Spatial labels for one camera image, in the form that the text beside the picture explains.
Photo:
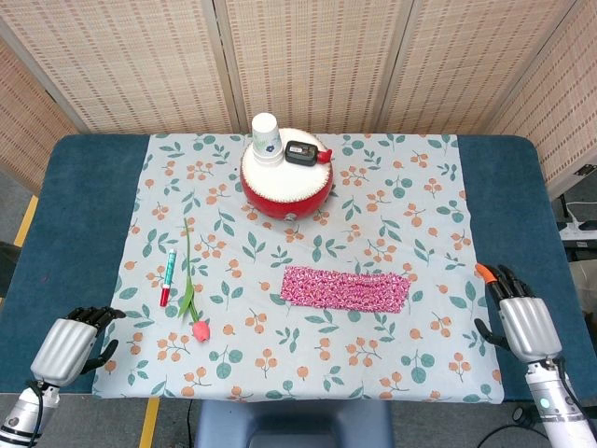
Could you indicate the blue covered table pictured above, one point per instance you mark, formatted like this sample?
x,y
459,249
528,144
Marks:
x,y
70,210

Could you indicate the white power strip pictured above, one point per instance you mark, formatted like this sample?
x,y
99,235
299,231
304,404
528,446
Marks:
x,y
580,231

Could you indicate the artificial pink tulip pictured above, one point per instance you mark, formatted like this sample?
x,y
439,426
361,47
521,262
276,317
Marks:
x,y
200,330

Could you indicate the pink knitted cloth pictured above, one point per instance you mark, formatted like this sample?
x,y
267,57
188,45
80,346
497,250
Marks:
x,y
345,289

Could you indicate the white paper cup stack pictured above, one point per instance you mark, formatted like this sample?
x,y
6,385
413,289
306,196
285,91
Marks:
x,y
268,158

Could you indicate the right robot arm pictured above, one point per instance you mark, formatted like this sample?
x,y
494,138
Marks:
x,y
559,420

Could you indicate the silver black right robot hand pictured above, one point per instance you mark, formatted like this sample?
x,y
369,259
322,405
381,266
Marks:
x,y
531,326

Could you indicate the green marker with red cap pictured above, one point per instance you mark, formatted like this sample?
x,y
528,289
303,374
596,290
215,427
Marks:
x,y
169,275

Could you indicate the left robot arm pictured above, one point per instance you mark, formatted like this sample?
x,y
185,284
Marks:
x,y
21,415

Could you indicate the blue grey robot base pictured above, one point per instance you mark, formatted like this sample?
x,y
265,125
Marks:
x,y
294,424

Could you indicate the floral print tablecloth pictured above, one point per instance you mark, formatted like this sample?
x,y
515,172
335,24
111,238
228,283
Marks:
x,y
303,354

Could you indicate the floral printed paper cup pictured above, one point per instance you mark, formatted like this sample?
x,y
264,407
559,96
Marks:
x,y
265,130

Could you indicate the woven folding screen panel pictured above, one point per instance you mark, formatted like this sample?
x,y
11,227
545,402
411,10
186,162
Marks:
x,y
23,116
312,60
130,65
466,60
559,102

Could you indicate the black bottle with red cap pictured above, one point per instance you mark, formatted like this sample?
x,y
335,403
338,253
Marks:
x,y
301,152

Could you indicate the red drum with white skin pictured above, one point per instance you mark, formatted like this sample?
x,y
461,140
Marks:
x,y
280,196

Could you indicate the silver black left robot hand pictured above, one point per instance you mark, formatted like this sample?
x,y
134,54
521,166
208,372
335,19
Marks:
x,y
65,347

